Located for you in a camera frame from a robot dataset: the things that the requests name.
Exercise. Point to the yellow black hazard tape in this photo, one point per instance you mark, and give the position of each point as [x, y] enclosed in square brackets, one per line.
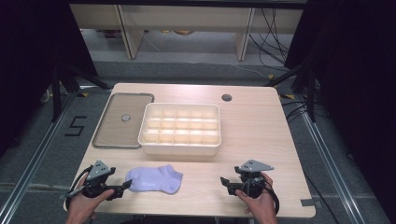
[83, 94]
[287, 96]

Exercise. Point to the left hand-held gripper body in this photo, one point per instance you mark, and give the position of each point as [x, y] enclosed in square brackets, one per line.
[97, 174]

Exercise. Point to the lilac ankle sock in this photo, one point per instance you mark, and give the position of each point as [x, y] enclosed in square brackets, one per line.
[154, 182]

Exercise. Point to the black metal stand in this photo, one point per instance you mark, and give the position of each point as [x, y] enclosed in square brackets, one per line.
[305, 90]
[62, 90]

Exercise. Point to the aluminium floor rail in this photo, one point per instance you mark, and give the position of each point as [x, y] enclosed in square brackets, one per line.
[330, 161]
[34, 161]

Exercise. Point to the cream divided organizer box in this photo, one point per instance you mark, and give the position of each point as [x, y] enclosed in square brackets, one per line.
[180, 128]

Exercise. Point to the light wooden desk frame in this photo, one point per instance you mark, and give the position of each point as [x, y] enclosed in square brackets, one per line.
[186, 21]

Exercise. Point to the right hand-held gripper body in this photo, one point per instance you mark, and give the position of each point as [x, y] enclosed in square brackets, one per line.
[252, 179]

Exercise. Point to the person's right hand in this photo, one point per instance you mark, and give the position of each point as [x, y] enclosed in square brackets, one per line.
[260, 205]

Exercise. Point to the grey tape strip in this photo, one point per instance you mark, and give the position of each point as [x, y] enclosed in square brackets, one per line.
[309, 202]

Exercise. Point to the person's left hand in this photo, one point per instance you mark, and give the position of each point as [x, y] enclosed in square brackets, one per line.
[84, 205]

